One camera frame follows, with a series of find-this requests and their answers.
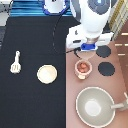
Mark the cream slotted spatula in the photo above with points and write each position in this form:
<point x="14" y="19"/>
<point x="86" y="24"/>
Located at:
<point x="16" y="66"/>

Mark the cream plate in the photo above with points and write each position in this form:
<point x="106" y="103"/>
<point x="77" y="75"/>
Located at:
<point x="47" y="74"/>

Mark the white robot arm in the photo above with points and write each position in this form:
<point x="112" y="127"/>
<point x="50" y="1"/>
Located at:
<point x="92" y="16"/>

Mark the black burner top right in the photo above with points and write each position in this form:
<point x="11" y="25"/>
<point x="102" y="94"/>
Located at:
<point x="103" y="51"/>

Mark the black burner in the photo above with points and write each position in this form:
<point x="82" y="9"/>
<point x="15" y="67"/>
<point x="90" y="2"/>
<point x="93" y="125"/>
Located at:
<point x="106" y="68"/>
<point x="103" y="51"/>

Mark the black table mat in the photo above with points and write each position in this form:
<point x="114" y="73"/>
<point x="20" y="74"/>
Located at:
<point x="25" y="102"/>

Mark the pink stove top board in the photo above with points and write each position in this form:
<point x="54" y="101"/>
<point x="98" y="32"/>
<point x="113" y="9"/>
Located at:
<point x="114" y="85"/>

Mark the pink pot with food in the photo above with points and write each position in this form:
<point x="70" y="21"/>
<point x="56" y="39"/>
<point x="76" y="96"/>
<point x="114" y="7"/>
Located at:
<point x="83" y="68"/>

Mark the black burner bottom right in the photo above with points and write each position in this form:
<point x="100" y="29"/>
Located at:
<point x="106" y="68"/>

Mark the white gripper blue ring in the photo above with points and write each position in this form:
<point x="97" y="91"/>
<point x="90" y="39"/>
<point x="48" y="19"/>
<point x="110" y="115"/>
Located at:
<point x="77" y="39"/>

